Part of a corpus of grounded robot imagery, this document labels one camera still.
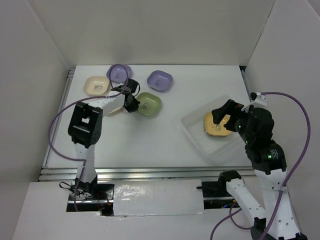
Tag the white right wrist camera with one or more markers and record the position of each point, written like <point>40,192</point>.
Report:
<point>257,100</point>

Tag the cream panda plate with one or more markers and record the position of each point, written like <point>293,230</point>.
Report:
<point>96,85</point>
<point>115,111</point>

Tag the purple panda plate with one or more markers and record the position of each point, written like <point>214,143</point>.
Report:
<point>160,81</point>
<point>118,73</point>

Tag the purple panda plate left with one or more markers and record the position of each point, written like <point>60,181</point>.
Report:
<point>118,73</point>

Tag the white perforated plastic bin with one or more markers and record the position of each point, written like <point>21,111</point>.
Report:
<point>192,124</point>

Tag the brown panda plate front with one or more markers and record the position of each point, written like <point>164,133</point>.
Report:
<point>218,135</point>

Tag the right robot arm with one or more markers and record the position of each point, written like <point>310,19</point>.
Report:
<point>274,220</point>

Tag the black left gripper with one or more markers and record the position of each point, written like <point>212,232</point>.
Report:
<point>134,107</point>

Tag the purple panda plate right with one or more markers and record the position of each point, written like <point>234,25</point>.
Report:
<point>160,81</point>

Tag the green panda plate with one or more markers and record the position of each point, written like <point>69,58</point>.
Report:
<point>149,104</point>

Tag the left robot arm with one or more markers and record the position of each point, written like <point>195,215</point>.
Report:
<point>85,129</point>

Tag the white foam cover panel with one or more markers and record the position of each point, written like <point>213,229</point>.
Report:
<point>158,198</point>

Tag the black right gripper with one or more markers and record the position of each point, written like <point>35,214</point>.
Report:
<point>230,107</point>

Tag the yellow panda plate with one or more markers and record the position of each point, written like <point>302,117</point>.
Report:
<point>212,128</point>

